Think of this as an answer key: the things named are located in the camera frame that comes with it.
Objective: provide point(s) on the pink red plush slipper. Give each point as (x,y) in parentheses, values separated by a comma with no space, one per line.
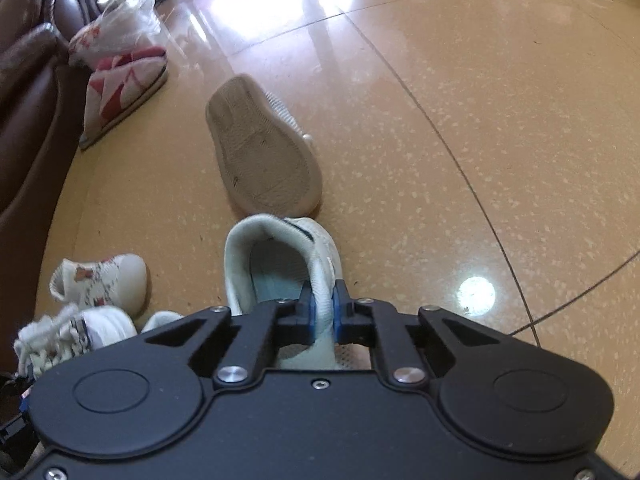
(120,100)
(140,57)

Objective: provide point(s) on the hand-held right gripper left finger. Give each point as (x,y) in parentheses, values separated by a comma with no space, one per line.
(311,320)

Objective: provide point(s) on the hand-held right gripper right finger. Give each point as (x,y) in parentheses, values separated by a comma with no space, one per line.
(338,320)

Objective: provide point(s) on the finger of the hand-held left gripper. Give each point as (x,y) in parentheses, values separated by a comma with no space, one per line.
(12,425)

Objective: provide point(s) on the white patterned sock shoe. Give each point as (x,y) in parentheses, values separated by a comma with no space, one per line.
(110,280)

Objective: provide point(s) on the white knit shoe brown sole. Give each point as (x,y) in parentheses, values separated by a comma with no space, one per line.
(260,160)

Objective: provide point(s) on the lavender lace-up sneaker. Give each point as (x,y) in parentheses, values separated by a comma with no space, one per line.
(95,330)

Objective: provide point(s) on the white lace-up sneaker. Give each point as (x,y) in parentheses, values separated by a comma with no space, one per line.
(162,321)

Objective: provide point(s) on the brown leather sofa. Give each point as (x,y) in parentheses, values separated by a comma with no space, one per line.
(30,160)

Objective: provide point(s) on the clear plastic bag red print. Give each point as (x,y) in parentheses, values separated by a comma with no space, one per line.
(115,25)

